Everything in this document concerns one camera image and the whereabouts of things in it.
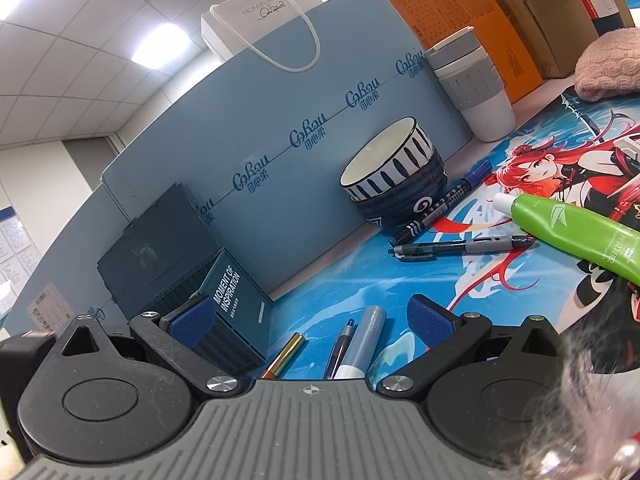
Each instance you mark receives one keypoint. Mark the blue foam board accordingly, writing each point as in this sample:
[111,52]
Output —
[66,282]
[262,141]

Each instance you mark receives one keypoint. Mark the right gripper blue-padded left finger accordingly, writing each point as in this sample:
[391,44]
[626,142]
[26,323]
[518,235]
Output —
[188,350]

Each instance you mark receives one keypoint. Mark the gold tube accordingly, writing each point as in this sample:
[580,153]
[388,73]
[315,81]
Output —
[283,359]

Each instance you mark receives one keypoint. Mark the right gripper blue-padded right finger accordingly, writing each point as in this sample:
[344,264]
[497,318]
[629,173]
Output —
[469,358]

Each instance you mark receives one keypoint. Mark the white paper shopping bag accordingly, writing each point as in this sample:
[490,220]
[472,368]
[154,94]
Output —
[232,26]

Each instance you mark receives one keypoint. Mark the blue striped ceramic bowl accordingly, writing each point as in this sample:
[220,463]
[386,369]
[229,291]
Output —
[396,175]

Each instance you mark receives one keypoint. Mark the blue foam board left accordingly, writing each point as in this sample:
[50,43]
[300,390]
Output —
[66,282]

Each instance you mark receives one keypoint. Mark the black grey ballpoint pen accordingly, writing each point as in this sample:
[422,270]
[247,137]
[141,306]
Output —
[472,246]

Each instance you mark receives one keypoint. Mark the dark slim pen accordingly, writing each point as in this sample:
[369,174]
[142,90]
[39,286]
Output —
[339,349]

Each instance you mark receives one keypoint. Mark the blue cap marker pen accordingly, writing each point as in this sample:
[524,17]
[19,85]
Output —
[449,200]

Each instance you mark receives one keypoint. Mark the white grey travel cup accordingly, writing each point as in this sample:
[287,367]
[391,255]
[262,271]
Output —
[470,78]

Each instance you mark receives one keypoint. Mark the orange box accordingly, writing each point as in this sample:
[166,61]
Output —
[435,20]

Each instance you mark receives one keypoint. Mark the light blue cylinder tube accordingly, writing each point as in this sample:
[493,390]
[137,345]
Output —
[360,351]

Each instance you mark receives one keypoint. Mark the green tube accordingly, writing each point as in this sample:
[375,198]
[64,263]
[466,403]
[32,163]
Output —
[577,231]

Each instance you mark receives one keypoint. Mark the blue foam board right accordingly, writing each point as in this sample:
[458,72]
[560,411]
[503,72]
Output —
[262,141]

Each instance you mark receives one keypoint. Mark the anime print desk mat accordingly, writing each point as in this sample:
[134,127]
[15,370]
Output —
[570,151]

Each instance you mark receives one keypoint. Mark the brown cardboard box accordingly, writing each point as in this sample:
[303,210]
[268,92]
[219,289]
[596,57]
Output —
[555,32]

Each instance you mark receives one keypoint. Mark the dark blue storage box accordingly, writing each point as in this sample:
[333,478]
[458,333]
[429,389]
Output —
[168,255]

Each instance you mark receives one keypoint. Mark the pink knitted cloth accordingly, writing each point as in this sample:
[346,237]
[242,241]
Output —
[610,66]

